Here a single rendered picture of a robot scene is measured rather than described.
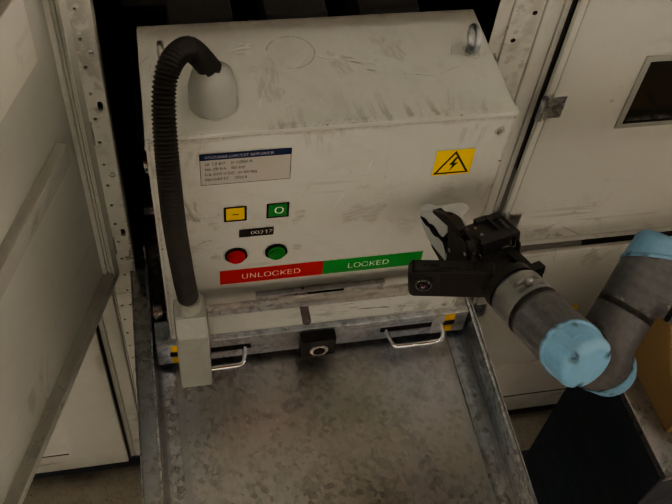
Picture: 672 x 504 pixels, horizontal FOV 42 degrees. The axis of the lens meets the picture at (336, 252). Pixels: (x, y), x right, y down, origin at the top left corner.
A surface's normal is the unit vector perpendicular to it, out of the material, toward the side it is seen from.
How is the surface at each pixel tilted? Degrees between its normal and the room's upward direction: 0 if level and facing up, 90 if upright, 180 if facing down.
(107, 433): 90
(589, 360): 75
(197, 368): 90
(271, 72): 0
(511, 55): 90
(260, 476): 0
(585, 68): 90
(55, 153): 0
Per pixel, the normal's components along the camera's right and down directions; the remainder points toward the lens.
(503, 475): 0.08, -0.60
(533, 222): 0.18, 0.79
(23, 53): 0.98, 0.19
